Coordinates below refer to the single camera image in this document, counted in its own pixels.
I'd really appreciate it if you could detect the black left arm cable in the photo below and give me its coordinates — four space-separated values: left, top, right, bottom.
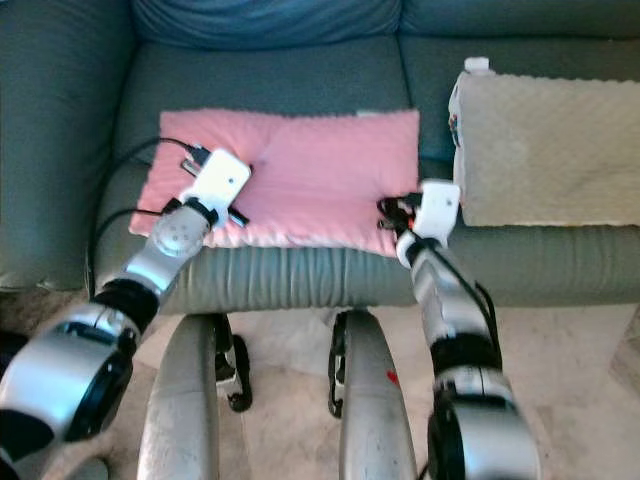
88 138 211 301

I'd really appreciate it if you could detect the silver robot right leg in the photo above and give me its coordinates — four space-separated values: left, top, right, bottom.
328 310 421 480

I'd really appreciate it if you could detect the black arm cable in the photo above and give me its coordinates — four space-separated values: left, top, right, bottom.
88 138 211 301
435 245 503 351

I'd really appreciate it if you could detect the pink pillow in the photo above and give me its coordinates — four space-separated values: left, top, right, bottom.
130 108 423 259

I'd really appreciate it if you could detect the grey-green leather sofa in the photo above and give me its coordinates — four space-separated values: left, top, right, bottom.
0 0 640 316

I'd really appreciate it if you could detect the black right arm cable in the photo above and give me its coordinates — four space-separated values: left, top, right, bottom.
435 245 503 351

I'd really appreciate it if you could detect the beige textured pillow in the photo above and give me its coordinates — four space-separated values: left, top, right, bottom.
450 57 640 229

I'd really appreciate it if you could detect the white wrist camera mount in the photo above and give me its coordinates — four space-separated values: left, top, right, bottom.
182 150 253 223
412 180 463 246

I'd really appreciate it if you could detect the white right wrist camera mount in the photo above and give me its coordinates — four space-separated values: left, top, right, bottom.
412 180 463 246

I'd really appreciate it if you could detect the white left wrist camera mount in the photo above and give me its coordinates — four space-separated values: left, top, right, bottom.
182 150 253 223

